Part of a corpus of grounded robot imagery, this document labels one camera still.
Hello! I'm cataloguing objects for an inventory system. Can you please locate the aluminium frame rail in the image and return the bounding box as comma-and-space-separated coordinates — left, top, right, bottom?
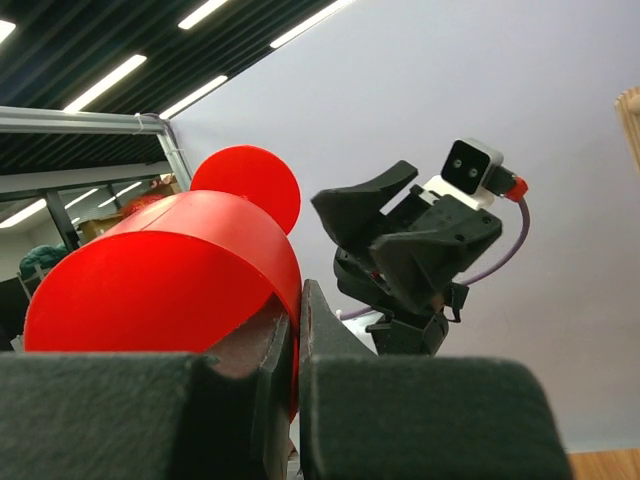
1, 106, 193, 190

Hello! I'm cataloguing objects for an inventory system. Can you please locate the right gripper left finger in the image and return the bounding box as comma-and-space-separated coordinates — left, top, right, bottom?
1, 301, 291, 479

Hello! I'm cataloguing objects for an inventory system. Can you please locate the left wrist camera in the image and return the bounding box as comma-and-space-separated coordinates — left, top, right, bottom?
422, 138, 504, 210

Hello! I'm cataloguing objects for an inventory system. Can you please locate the red plastic wine glass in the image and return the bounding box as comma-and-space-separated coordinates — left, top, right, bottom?
23, 144, 303, 426

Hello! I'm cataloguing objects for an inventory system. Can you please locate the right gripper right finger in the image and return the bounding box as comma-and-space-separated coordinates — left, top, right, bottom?
299, 280, 572, 479

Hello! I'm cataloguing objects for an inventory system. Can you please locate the wooden clothes rack frame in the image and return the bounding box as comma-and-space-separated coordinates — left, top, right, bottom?
614, 86, 640, 168

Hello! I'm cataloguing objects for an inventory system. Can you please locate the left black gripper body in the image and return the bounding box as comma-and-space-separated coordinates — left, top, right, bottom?
334, 191, 502, 356

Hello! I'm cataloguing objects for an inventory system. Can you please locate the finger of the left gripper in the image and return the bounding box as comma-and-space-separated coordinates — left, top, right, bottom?
311, 160, 418, 247
370, 229, 483, 313

